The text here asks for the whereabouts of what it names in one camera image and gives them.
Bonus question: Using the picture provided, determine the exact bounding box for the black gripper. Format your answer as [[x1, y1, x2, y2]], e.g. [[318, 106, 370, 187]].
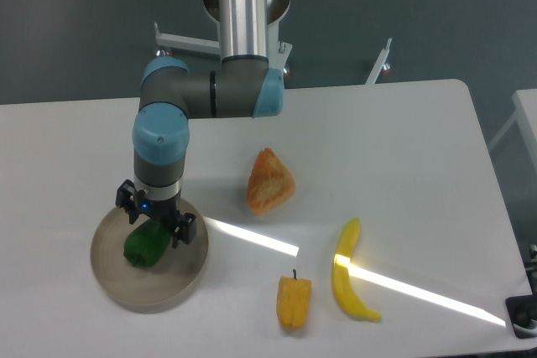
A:
[[115, 179, 197, 248]]

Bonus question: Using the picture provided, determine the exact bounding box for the green bell pepper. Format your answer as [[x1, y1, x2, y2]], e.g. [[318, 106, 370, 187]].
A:
[[123, 219, 171, 268]]

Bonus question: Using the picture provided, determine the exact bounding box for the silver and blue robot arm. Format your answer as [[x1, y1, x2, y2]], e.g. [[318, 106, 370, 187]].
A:
[[116, 0, 284, 246]]

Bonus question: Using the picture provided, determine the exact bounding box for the beige round plate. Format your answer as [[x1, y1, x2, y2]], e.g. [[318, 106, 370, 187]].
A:
[[90, 199, 209, 314]]

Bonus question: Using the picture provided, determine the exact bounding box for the orange yellow bell pepper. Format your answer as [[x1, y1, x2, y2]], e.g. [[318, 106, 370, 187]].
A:
[[276, 268, 312, 330]]

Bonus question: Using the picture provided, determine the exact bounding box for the orange triangular pastry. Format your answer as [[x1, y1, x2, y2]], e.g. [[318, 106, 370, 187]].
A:
[[246, 148, 296, 215]]

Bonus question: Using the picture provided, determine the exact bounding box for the yellow banana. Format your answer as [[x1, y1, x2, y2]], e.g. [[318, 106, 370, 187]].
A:
[[331, 218, 382, 323]]

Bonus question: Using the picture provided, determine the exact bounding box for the black clamp at table edge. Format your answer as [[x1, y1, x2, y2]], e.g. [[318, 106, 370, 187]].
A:
[[504, 243, 537, 339]]

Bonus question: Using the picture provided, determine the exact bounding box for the white side table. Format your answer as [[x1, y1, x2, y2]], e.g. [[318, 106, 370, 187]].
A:
[[487, 89, 536, 163]]

